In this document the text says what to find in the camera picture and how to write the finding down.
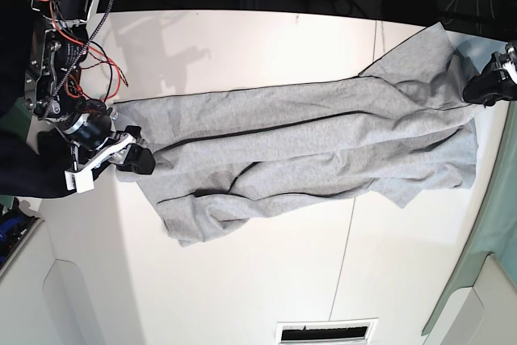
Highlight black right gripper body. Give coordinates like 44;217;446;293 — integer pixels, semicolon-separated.
56;112;120;159

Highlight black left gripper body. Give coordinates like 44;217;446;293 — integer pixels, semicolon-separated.
490;40;516;101

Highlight grey t-shirt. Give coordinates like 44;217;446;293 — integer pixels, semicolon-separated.
116;24;479;246

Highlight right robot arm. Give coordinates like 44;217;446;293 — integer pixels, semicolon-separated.
26;0;155;179

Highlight dark navy cloth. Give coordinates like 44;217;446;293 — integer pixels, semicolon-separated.
1;0;76;199

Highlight blue objects in bin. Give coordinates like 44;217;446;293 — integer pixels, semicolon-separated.
0;197;36;266

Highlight white vent slot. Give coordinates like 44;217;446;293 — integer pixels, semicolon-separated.
275;318;379;345

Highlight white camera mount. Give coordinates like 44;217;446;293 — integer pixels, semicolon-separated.
65;126;141;193

